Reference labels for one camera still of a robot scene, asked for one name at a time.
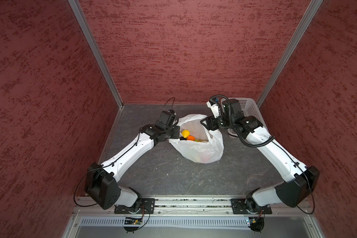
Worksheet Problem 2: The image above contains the right aluminium corner post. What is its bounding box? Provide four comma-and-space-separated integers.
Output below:
256, 0, 323, 108

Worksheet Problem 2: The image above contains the white plastic bag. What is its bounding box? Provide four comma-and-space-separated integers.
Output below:
169, 114, 224, 164

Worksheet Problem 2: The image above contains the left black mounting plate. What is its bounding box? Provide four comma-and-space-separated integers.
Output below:
114, 198, 156, 215

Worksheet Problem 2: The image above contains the white perforated plastic basket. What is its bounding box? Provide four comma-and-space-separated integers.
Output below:
227, 98, 268, 139

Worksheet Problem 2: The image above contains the aluminium corner post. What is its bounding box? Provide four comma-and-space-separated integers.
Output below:
68, 0, 124, 110
256, 0, 323, 108

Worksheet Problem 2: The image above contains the black mounting plate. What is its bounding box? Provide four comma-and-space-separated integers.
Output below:
230, 198, 272, 216
114, 198, 156, 215

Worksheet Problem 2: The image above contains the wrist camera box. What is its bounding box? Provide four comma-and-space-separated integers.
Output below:
206, 95, 245, 123
155, 109, 178, 130

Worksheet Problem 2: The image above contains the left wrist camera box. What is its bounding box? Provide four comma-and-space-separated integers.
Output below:
155, 109, 178, 130

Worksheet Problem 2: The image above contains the orange fruit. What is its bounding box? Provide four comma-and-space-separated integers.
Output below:
186, 135, 195, 141

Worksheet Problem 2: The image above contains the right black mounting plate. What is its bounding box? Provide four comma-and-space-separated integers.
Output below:
230, 198, 272, 216

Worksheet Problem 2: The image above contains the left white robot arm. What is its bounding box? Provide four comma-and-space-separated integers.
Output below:
82, 125, 180, 213

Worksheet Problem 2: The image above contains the perforated metal cable tray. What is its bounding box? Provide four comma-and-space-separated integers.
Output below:
79, 216, 250, 229

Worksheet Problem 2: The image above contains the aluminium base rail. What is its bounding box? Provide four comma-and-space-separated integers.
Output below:
74, 195, 313, 217

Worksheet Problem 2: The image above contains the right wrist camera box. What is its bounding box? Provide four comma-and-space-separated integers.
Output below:
206, 95, 245, 123

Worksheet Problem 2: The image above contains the yellow lemon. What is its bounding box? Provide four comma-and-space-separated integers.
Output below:
181, 130, 190, 138

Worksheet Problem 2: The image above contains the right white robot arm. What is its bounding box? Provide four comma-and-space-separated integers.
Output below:
200, 115, 320, 214

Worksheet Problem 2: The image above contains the left aluminium corner post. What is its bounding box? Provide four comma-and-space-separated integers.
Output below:
68, 0, 124, 110

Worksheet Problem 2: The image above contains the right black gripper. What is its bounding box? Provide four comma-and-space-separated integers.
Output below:
200, 111, 235, 131

